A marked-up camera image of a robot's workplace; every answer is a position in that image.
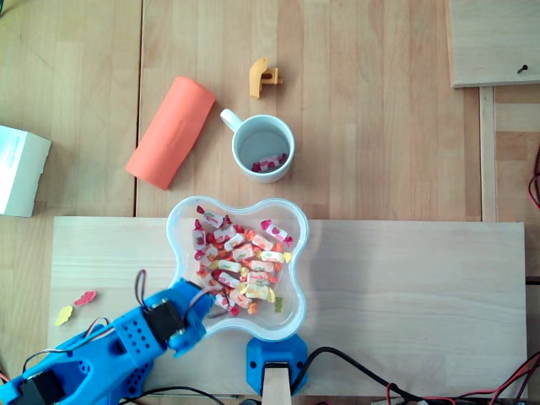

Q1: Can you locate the yellow wrapped candy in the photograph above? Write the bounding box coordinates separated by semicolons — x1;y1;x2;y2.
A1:
209;259;250;275
236;282;276;303
255;250;293;264

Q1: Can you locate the pink wrapped candy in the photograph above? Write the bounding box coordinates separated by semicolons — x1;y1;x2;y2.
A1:
242;271;279;286

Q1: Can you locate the clear Haribo plastic tub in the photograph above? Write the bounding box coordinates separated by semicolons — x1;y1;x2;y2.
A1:
162;194;311;342

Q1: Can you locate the red gummy sweet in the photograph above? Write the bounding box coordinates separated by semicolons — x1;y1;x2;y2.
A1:
73;289;98;307

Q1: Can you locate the yellow gummy sweet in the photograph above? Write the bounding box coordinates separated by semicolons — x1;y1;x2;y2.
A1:
54;305;74;327

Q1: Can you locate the light wooden base board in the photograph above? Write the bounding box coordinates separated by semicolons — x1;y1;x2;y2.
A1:
46;215;528;398

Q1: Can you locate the orange foam roll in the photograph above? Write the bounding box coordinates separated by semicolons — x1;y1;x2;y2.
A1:
125;75;217;191

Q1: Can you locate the white ceramic mug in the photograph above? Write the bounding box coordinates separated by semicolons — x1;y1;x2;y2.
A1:
219;108;296;185

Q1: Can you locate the white cardboard box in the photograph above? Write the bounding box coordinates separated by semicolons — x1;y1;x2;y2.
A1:
0;125;52;218

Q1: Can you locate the orange 3D-printed part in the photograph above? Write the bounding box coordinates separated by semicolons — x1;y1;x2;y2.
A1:
248;57;284;100

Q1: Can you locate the pale plywood panel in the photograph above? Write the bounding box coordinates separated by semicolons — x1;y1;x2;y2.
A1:
445;0;540;89

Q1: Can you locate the blue printed post base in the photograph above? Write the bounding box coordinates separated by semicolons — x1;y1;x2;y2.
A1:
246;332;309;397

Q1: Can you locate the black cable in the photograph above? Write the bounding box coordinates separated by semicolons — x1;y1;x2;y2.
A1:
120;386;229;405
290;346;540;405

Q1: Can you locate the wooden camera post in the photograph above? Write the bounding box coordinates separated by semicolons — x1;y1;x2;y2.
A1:
261;364;292;405

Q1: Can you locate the red cable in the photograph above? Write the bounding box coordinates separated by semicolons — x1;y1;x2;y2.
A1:
527;145;540;212
384;353;540;405

